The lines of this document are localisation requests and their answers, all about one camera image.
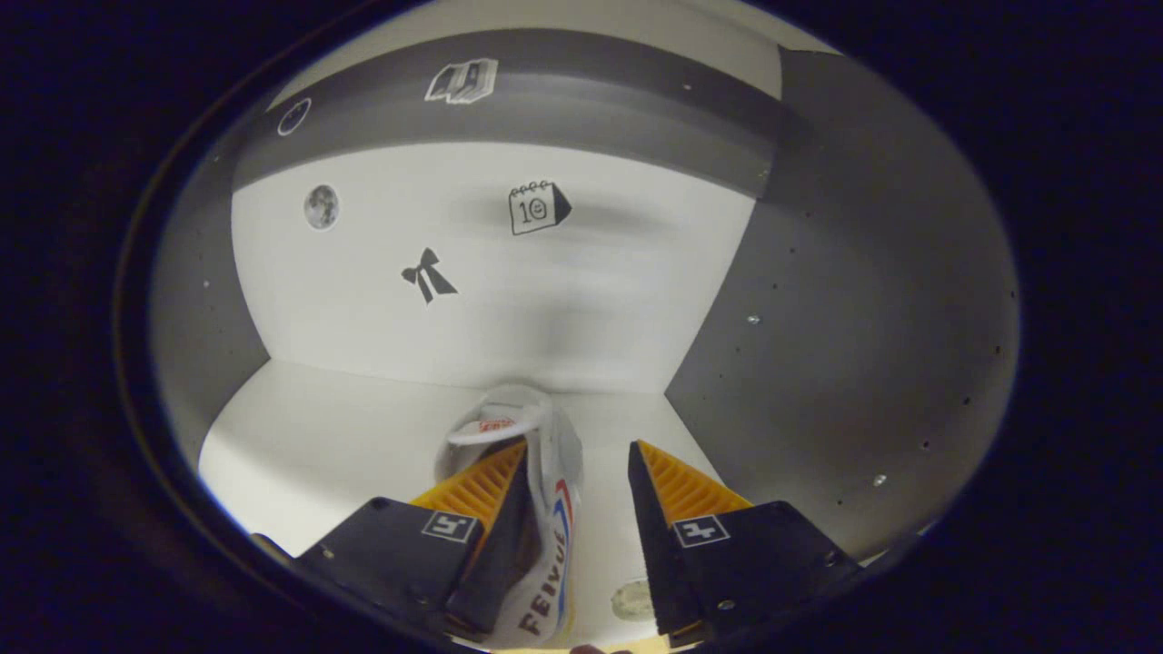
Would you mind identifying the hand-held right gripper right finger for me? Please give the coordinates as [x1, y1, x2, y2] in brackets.
[627, 441, 864, 648]

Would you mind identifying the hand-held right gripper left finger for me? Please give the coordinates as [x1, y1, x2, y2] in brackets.
[291, 439, 539, 639]

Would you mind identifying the white canvas shoe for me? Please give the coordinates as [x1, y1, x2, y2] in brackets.
[436, 383, 584, 648]

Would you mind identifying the white and grey shoe cabinet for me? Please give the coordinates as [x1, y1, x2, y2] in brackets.
[150, 0, 1019, 646]

